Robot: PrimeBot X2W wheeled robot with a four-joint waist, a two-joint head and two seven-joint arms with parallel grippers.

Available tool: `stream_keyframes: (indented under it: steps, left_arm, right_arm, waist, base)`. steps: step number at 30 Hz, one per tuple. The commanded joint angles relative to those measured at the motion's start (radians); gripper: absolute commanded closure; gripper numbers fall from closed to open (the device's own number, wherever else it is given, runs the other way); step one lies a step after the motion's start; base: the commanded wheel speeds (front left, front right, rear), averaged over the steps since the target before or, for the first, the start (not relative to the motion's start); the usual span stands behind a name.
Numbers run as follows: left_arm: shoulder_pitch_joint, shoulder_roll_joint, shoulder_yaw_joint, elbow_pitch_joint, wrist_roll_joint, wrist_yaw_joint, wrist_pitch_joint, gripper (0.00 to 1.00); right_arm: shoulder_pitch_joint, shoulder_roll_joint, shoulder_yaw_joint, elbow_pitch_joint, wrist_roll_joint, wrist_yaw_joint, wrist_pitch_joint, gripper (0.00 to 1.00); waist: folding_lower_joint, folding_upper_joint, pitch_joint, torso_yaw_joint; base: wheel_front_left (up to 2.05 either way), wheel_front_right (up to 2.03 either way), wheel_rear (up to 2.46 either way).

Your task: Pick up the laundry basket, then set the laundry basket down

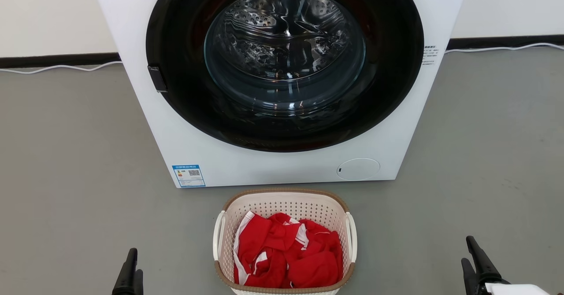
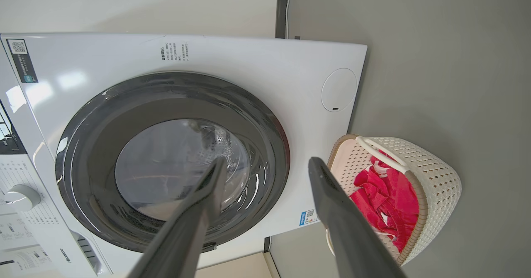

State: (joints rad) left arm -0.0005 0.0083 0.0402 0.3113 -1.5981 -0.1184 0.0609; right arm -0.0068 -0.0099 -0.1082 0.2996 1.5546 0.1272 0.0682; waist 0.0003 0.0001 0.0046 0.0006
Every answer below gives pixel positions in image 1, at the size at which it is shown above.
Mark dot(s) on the blue energy label sticker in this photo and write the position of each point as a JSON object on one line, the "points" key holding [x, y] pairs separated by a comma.
{"points": [[188, 176]]}

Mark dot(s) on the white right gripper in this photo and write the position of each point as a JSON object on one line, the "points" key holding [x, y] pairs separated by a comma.
{"points": [[515, 289]]}

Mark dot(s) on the round black glass washer door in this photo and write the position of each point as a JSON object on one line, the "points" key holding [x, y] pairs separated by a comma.
{"points": [[176, 44]]}

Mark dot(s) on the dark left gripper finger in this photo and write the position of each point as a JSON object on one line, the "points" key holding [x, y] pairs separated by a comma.
{"points": [[139, 284], [127, 277]]}

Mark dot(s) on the cream laundry basket brown rim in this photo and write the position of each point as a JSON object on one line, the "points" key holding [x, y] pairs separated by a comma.
{"points": [[286, 204]]}

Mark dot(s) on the white front-load washing machine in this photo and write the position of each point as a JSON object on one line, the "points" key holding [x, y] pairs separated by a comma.
{"points": [[286, 167]]}

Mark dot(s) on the red white-trimmed garment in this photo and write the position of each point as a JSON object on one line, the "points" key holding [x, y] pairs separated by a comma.
{"points": [[308, 268]]}

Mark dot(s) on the round white filter cover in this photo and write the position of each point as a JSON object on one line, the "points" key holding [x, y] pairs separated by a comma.
{"points": [[358, 169]]}

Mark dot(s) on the dark grey door latch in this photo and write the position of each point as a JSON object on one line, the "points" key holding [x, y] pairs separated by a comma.
{"points": [[157, 79]]}

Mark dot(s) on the printed text sticker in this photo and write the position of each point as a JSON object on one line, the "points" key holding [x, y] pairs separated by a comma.
{"points": [[431, 55]]}

